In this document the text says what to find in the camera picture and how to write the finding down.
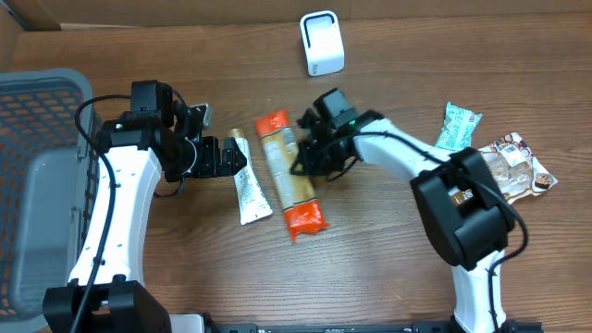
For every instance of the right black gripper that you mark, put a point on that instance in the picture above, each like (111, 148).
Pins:
(314, 167)

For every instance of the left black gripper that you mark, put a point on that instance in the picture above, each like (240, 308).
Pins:
(213, 167)

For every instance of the white shampoo tube gold cap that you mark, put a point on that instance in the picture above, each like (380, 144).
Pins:
(252, 201)

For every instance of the orange spaghetti pasta package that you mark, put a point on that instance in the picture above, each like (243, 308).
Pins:
(300, 207)

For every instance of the teal snack wrapper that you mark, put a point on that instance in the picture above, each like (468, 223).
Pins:
(458, 128)

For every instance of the beige brown snack pouch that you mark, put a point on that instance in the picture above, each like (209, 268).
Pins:
(515, 168)

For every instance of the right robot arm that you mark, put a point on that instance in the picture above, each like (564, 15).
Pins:
(464, 214)

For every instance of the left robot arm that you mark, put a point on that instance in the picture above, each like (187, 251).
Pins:
(159, 137)

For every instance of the white barcode scanner stand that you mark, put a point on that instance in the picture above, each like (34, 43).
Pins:
(322, 43)

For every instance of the grey plastic shopping basket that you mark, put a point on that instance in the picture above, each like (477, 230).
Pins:
(48, 181)

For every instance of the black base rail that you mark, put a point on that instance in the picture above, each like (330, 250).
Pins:
(418, 327)

